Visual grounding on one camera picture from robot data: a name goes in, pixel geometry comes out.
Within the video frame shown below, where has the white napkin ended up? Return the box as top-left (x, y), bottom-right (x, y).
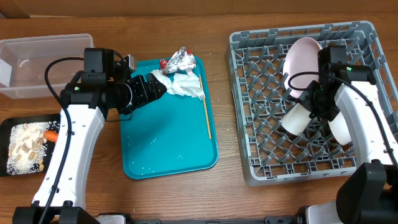
top-left (151, 70), bottom-right (190, 96)

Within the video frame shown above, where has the white paper cup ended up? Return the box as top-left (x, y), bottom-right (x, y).
top-left (281, 103), bottom-right (312, 136)

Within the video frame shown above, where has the white bowl with peanuts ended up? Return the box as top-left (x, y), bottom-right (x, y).
top-left (328, 112), bottom-right (351, 145)

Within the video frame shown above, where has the white round plate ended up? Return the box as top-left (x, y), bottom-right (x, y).
top-left (282, 37), bottom-right (322, 98)

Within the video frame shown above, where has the orange carrot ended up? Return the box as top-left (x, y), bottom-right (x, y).
top-left (44, 130), bottom-right (58, 142)

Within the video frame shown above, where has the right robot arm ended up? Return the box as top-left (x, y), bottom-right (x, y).
top-left (297, 45), bottom-right (397, 223)

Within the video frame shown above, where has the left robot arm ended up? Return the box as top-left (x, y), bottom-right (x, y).
top-left (12, 48), bottom-right (167, 223)

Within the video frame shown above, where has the grey plastic dishwasher rack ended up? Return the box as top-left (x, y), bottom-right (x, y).
top-left (226, 21), bottom-right (397, 187)

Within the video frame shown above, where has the black rectangular waste tray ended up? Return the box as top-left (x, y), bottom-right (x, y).
top-left (1, 114), bottom-right (60, 177)

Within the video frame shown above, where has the white plastic fork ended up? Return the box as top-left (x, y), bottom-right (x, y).
top-left (186, 68), bottom-right (206, 101)

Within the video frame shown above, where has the crumpled silver foil wrapper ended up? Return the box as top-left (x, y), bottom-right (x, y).
top-left (159, 47), bottom-right (197, 74)

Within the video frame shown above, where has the wooden chopstick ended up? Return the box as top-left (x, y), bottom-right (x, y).
top-left (199, 75), bottom-right (212, 140)

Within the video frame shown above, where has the teal plastic serving tray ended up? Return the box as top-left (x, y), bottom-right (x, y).
top-left (120, 58), bottom-right (219, 180)

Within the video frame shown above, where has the clear plastic storage bin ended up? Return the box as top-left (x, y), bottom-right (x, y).
top-left (1, 34), bottom-right (94, 99)

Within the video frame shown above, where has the pile of rice and peanuts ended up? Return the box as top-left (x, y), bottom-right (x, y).
top-left (6, 121), bottom-right (59, 175)

